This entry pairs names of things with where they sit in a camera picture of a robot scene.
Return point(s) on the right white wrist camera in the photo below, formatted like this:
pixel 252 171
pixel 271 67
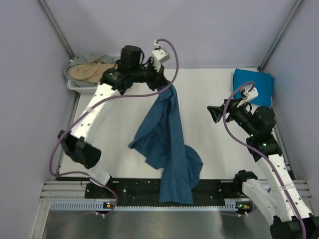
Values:
pixel 248 94

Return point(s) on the aluminium frame post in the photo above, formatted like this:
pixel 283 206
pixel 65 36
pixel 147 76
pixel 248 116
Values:
pixel 56 28
pixel 283 30

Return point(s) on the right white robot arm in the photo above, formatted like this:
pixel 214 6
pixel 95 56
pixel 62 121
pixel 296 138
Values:
pixel 281 205

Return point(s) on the right aluminium frame post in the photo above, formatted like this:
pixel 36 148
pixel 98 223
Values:
pixel 283 30

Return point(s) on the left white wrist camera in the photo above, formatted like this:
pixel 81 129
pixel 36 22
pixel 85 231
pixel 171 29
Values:
pixel 159 55

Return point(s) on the light blue cable duct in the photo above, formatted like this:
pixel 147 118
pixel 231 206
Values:
pixel 228 205

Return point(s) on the beige t shirt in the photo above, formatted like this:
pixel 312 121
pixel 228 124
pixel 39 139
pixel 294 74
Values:
pixel 90 72

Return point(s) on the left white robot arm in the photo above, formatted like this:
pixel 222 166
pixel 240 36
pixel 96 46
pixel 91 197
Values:
pixel 129 69

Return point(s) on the grey t shirt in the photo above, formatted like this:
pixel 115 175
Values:
pixel 82 59

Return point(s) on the left aluminium frame post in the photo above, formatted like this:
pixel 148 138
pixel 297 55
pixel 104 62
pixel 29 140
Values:
pixel 56 28

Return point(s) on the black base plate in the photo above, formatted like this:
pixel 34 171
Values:
pixel 146 192

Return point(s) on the folded bright blue t shirt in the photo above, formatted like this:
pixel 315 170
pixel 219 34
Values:
pixel 264 84

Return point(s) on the white plastic basket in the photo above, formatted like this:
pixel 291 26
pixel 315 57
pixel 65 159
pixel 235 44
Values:
pixel 79 88

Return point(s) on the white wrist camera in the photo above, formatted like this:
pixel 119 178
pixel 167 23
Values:
pixel 248 94
pixel 159 55

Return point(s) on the dark blue t shirt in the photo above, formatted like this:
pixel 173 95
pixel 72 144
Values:
pixel 160 140

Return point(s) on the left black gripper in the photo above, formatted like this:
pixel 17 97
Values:
pixel 157 78

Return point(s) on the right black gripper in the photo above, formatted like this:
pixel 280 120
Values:
pixel 232 107

